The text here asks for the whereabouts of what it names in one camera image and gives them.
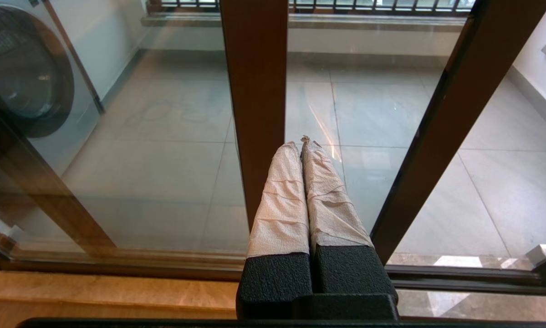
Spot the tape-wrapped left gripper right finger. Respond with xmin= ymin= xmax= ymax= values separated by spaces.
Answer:
xmin=300 ymin=136 xmax=398 ymax=299

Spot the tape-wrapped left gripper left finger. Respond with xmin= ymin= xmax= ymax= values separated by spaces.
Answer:
xmin=236 ymin=141 xmax=313 ymax=319

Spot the brown sliding door with lock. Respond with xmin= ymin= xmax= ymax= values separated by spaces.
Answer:
xmin=0 ymin=0 xmax=546 ymax=269

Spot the brown glass door without lock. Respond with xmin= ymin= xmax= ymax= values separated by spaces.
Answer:
xmin=0 ymin=0 xmax=289 ymax=283

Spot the long grey stone window sill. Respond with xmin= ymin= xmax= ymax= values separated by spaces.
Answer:
xmin=141 ymin=13 xmax=467 ymax=32

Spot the long black window railing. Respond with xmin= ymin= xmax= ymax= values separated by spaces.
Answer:
xmin=148 ymin=0 xmax=476 ymax=15

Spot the silver front-load washing machine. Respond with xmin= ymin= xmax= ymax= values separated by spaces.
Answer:
xmin=0 ymin=0 xmax=105 ymax=178

